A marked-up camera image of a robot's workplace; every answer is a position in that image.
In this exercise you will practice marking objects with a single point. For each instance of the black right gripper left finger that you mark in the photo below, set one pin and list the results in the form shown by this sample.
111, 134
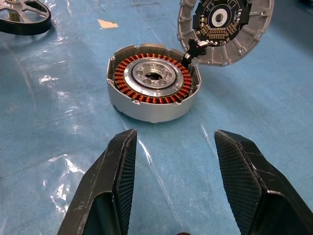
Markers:
97, 191

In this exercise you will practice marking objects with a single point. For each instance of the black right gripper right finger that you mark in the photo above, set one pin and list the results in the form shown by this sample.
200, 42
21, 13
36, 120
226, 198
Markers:
256, 195

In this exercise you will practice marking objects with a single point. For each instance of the silver motor housing copper windings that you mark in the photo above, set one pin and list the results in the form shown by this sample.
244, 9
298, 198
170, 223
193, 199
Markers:
151, 110

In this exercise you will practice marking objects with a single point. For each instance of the grey round circuit board cover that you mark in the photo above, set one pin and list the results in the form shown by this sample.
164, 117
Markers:
234, 49

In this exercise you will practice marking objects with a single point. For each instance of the silver spoked motor rotor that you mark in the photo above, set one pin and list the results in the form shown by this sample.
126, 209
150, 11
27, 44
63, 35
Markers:
36, 27

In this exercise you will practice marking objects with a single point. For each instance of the cream tape piece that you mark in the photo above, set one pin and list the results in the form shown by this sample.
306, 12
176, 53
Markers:
107, 24

